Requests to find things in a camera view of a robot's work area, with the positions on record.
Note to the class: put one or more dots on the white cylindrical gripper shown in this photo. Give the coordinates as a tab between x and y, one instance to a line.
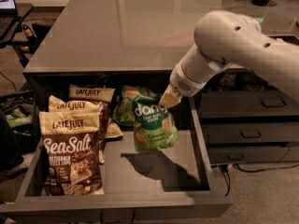
183	83

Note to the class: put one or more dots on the green rice chip bag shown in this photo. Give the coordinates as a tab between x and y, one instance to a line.
154	126
123	112

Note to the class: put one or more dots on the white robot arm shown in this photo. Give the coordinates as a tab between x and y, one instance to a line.
222	38

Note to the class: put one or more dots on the upper right closed drawer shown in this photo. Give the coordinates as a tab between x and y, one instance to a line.
246	104

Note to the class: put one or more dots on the closed drawer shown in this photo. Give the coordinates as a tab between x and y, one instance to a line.
246	104
224	155
244	133

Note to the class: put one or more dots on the middle right closed drawer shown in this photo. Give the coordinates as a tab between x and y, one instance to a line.
244	133

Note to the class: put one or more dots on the rear Late July chip bag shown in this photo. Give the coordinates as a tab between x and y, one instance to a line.
102	97

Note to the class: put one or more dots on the late july chip bag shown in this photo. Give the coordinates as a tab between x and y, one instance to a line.
56	105
102	97

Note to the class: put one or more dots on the lower right closed drawer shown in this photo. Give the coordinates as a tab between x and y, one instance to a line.
224	155

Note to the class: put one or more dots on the open grey top drawer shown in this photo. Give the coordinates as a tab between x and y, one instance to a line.
174	183

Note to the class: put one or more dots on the front brown Sea Salt bag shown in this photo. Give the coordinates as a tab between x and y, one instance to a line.
71	142

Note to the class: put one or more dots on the middle Late July chip bag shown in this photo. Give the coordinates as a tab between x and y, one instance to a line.
56	105

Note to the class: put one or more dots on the green bag in crate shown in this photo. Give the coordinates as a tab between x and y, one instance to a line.
17	118

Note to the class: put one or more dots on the black white fiducial marker board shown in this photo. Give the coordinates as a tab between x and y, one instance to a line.
292	39

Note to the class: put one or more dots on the black crate with snacks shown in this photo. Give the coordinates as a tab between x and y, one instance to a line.
27	135

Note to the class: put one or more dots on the dark side table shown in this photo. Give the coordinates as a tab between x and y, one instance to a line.
24	10

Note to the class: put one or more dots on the laptop computer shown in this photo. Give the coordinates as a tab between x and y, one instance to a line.
8	15

